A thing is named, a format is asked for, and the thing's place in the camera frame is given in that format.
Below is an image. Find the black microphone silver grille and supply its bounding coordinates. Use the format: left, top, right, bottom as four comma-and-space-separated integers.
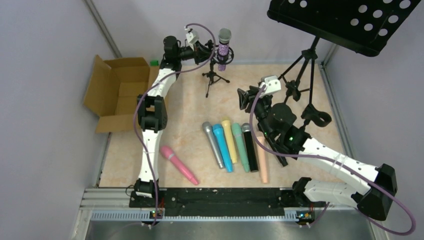
241, 123, 259, 173

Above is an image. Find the beige pink microphone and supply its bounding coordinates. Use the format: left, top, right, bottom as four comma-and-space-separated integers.
256, 135, 270, 184

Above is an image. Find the cream yellow microphone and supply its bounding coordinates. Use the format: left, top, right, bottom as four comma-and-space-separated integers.
221, 117, 238, 164

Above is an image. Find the mint green microphone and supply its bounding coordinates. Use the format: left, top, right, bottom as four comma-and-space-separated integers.
231, 123, 250, 173

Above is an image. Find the black round-base stand with clip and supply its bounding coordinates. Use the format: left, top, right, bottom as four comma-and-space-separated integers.
284, 80, 301, 103

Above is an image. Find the teal blue microphone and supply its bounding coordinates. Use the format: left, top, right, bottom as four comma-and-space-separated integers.
212, 124, 234, 173

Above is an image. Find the black shock mount tripod stand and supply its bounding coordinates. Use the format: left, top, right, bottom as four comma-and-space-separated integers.
202, 43, 234, 98

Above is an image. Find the black round-base stand with holder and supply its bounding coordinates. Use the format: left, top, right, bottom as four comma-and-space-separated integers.
300, 103, 332, 130

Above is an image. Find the silver grey microphone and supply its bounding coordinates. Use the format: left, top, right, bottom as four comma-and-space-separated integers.
202, 121, 225, 169

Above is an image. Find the purple glitter microphone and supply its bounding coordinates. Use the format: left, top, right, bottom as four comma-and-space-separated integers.
216, 28, 232, 72

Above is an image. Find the brown cardboard box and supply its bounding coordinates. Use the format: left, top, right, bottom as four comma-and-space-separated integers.
83, 55, 159, 134

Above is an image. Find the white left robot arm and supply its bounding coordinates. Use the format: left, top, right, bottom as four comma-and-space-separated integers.
129, 36, 217, 209

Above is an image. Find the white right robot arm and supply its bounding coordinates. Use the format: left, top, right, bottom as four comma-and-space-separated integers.
237, 86, 398, 221

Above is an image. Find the black music stand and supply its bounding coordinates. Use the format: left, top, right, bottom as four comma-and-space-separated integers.
267, 0, 420, 88

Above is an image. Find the green toy block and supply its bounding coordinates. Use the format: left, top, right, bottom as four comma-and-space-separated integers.
150, 60, 160, 67

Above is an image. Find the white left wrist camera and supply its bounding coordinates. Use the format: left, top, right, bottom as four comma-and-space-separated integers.
185, 28, 199, 49

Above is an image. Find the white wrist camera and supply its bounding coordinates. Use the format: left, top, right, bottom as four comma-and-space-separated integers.
185, 28, 199, 49
259, 75, 282, 98

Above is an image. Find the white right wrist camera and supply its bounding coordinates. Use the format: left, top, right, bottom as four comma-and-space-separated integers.
259, 75, 282, 98

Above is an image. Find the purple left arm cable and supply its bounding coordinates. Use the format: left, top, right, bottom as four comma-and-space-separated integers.
133, 23, 218, 229

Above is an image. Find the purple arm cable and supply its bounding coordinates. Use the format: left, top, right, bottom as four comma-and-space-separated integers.
133, 23, 218, 229
249, 85, 417, 237

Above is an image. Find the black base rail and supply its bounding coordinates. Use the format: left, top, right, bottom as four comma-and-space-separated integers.
127, 187, 315, 219

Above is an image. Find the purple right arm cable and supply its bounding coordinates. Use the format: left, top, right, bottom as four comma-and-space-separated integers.
249, 85, 417, 237

